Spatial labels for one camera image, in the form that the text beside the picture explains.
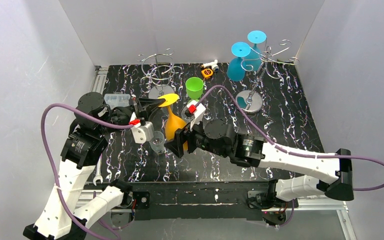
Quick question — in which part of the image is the orange plastic wine glass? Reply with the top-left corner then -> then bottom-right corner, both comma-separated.
158,93 -> 187,144

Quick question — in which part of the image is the chrome glass rack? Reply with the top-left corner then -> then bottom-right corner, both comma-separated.
136,48 -> 179,99
235,39 -> 300,115

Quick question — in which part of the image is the blue plastic wine glass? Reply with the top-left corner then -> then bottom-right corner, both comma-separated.
243,30 -> 267,72
227,41 -> 251,82

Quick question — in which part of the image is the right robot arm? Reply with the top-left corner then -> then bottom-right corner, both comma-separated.
164,119 -> 354,202

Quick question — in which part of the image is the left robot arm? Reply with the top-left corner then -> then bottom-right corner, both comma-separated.
23,92 -> 165,240

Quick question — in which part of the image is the green plastic wine glass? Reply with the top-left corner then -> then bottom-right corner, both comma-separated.
185,77 -> 204,100

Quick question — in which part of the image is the clear plastic screw box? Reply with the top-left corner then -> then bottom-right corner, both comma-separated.
104,93 -> 131,109

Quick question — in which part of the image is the clear stemless glass front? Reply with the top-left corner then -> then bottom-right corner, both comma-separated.
149,131 -> 166,155

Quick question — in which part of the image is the clear stemless glass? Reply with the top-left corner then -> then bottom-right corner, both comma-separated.
149,131 -> 166,155
181,108 -> 196,131

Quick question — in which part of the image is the clear stemless glass centre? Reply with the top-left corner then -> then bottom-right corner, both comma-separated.
181,108 -> 196,131

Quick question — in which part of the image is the silver open-end wrench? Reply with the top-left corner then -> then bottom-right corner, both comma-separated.
92,155 -> 103,186

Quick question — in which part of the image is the yellow tape measure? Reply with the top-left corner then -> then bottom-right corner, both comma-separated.
201,68 -> 214,79

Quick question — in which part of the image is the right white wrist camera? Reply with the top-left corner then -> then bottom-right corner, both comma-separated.
181,100 -> 206,126

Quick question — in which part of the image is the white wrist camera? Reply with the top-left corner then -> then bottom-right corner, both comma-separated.
129,119 -> 154,144
181,100 -> 206,126

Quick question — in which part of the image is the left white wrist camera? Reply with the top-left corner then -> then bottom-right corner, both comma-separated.
129,119 -> 154,144

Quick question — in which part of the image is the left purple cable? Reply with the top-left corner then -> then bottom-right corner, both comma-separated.
40,102 -> 137,240

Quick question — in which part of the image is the purple cable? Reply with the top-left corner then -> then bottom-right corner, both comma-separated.
40,102 -> 137,240
195,84 -> 384,229

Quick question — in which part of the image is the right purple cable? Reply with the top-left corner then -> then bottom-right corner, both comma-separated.
195,84 -> 384,229

